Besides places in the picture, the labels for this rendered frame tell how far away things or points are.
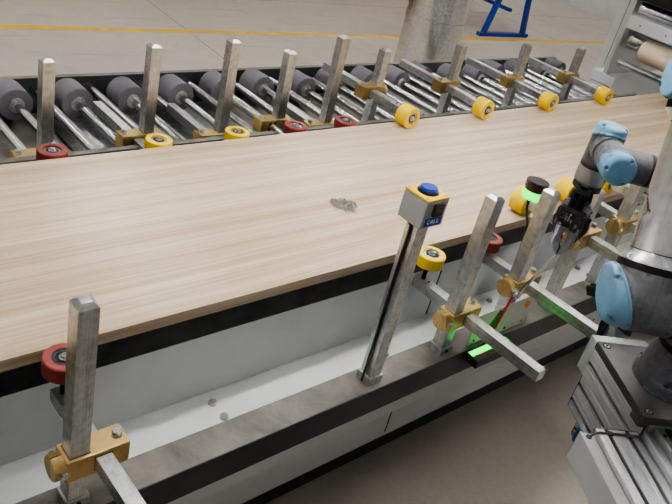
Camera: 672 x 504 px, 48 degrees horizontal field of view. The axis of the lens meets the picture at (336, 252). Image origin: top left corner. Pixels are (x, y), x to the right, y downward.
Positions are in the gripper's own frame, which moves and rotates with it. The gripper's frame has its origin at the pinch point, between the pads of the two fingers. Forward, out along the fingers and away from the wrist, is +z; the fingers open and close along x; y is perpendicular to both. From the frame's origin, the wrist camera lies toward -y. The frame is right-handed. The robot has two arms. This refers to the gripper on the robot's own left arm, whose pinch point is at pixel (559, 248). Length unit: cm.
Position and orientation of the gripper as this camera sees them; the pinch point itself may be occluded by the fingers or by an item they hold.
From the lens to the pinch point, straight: 202.4
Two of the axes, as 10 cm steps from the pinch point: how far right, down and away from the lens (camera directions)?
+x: 8.5, 4.2, -3.2
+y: -4.8, 3.4, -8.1
